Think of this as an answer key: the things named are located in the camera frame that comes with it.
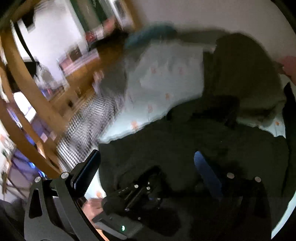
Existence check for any black zip jacket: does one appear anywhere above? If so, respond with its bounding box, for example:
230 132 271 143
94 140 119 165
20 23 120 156
99 84 295 240

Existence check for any person's left hand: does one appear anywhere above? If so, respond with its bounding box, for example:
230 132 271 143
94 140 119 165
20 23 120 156
82 198 103 221

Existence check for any person's right hand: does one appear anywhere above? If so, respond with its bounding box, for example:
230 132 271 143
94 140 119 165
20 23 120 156
276 56 296 85

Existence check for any black white checkered sheet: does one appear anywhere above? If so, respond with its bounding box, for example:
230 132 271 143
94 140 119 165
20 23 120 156
56 94 125 171

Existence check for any grey blanket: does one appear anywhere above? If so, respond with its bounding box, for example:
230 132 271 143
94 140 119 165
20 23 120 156
92 55 127 98

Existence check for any light blue daisy duvet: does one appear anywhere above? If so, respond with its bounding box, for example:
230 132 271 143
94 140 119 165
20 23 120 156
98 42 284 145

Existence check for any wooden desk with clutter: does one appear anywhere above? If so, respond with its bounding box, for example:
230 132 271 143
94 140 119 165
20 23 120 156
41 16 130 112

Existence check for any olive green hooded garment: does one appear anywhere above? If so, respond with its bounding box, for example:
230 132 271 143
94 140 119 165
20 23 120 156
203 33 286 124

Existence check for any teal pillow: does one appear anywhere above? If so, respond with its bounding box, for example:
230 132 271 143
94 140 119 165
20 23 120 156
124 24 177 50

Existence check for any wooden bunk bed frame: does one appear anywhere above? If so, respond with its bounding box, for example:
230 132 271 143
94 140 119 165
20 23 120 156
0 0 139 180

